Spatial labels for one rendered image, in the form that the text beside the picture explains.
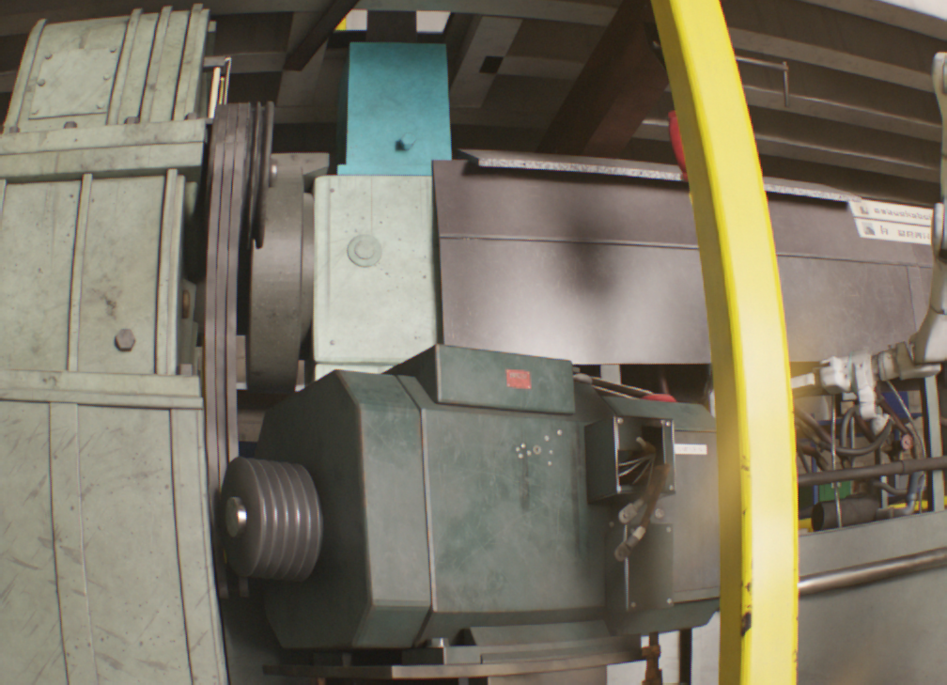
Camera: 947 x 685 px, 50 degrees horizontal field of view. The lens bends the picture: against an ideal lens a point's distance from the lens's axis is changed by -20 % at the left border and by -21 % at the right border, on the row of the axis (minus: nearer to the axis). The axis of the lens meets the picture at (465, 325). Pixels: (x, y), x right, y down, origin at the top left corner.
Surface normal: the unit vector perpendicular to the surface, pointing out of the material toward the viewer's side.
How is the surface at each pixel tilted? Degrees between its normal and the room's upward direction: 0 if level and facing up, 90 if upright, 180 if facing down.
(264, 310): 126
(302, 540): 98
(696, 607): 135
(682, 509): 90
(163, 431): 90
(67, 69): 80
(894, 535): 90
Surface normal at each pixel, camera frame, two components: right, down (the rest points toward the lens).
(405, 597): 0.51, -0.28
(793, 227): 0.18, -0.50
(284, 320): 0.18, 0.37
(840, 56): 0.05, 0.95
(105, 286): 0.19, -0.30
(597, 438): -0.86, -0.11
